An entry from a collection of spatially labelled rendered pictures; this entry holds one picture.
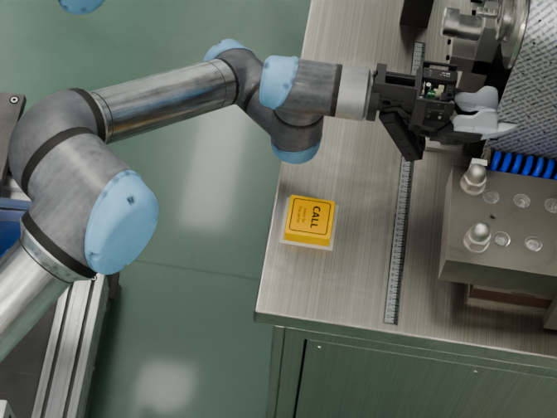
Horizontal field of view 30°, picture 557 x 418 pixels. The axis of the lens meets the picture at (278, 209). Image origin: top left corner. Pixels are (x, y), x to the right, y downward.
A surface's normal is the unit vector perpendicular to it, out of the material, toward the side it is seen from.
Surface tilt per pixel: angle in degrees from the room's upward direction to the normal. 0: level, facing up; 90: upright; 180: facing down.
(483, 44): 90
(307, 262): 0
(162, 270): 0
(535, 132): 90
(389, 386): 90
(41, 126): 13
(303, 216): 0
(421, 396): 90
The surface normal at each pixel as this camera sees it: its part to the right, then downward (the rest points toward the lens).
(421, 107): -0.15, 0.84
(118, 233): 0.76, 0.54
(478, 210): 0.04, -0.52
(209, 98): 0.76, 0.33
